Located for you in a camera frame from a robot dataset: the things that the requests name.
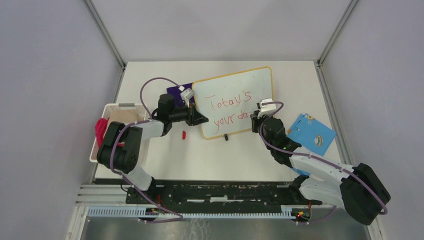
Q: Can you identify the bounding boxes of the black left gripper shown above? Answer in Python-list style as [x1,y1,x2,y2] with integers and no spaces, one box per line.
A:
[169,101,208,127]

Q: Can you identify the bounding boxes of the yellow framed whiteboard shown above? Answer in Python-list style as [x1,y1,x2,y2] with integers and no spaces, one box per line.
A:
[192,66,274,139]

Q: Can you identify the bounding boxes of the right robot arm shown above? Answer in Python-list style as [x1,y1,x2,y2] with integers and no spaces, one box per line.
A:
[250,110,391,226]

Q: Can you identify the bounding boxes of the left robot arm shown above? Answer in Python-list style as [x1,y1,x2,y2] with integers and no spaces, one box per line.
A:
[96,93,209,204]

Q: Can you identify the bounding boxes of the purple cloth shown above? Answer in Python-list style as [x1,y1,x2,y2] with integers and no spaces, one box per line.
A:
[166,82,195,107]

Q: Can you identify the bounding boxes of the blue cartoon astronaut cloth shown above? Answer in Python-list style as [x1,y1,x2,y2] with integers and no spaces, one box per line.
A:
[287,113,337,156]

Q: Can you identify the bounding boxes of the beige folded cloth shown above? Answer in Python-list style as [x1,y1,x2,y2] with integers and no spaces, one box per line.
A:
[107,109,144,127]

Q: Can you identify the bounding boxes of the white plastic basket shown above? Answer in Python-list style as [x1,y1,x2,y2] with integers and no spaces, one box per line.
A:
[89,103,147,163]

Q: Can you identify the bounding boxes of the pink cloth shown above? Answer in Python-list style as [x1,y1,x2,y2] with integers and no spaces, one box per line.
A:
[94,118,109,147]

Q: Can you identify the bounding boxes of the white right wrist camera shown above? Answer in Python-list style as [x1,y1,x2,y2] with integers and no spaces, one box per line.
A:
[257,98,277,118]

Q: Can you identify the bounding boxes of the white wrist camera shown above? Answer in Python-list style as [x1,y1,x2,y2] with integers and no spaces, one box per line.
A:
[178,85,195,107]
[257,98,277,118]

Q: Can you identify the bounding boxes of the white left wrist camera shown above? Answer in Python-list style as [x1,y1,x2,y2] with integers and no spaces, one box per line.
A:
[178,85,195,107]

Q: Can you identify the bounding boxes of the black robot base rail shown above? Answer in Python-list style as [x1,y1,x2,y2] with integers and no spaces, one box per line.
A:
[145,179,322,214]

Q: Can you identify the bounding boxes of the aluminium right corner post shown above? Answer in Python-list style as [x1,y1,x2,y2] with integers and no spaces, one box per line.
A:
[316,0,360,66]

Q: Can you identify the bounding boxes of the aluminium corner post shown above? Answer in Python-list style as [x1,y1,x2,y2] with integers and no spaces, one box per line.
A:
[82,0,126,70]
[316,0,360,66]

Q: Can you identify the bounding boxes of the aluminium left corner post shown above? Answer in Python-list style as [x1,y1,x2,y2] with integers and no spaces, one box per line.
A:
[82,0,126,70]

